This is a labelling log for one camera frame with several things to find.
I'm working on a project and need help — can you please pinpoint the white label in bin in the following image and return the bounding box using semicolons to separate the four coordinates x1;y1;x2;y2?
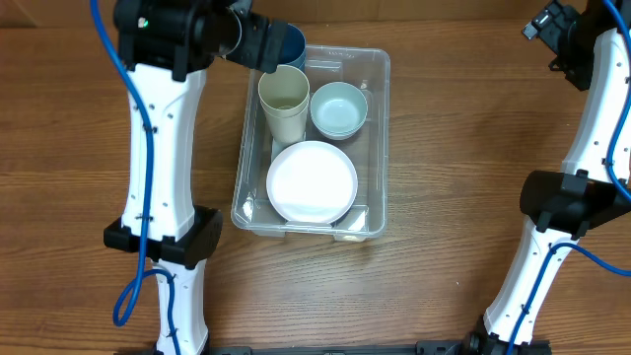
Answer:
271;139;286;161

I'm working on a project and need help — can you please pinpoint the beige cup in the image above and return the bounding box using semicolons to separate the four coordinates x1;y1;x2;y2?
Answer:
257;65;311;145

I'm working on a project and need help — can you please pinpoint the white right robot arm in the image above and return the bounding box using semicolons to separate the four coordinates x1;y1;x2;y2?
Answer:
461;0;630;354

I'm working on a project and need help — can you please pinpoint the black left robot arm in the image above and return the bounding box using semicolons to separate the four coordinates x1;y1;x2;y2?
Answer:
91;0;288;354

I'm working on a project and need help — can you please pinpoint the pink plate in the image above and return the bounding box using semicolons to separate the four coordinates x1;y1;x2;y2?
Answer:
265;141;359;225

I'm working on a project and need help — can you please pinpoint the blue cup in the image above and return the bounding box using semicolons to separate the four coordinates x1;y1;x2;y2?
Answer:
278;24;307;71

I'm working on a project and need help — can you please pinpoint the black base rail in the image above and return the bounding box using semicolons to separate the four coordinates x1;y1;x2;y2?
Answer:
206;337;552;355

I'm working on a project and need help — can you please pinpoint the clear plastic storage bin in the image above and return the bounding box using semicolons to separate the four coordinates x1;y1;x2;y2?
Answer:
231;45;390;242

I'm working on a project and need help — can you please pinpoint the grey small bowl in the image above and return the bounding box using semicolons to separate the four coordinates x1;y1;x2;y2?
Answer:
310;82;369;140

